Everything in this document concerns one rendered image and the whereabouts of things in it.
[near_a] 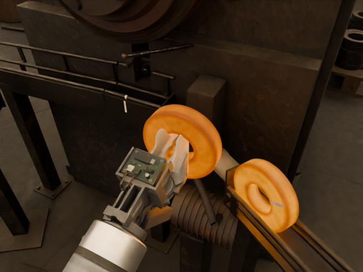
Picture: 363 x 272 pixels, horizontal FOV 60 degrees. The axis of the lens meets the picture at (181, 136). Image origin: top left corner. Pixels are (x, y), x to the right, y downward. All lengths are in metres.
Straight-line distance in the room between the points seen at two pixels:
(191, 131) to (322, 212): 1.18
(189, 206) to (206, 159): 0.32
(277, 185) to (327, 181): 1.17
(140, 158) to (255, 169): 0.25
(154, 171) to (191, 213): 0.41
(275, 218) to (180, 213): 0.31
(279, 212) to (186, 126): 0.25
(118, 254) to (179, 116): 0.24
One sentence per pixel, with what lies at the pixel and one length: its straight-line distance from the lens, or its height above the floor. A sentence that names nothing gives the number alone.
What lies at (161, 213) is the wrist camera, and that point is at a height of 0.77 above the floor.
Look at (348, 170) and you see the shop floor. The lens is 1.89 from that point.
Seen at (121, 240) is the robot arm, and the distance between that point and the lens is 0.46.
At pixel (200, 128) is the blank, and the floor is 0.89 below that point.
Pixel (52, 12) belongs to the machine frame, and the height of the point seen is 0.87.
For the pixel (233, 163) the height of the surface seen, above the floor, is 0.70.
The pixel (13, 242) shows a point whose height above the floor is 0.01.
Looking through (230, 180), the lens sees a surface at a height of 0.69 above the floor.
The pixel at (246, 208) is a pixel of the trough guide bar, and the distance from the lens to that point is 0.69.
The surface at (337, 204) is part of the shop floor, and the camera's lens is 1.70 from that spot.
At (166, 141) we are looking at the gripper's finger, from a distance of 0.56.
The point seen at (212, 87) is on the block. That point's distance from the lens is 0.80.
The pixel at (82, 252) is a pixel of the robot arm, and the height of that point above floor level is 0.83.
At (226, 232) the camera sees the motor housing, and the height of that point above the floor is 0.51.
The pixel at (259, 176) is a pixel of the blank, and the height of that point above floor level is 0.76.
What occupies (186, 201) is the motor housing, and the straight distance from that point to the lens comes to 0.88.
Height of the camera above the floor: 1.23
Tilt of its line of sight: 41 degrees down
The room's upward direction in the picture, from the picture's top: straight up
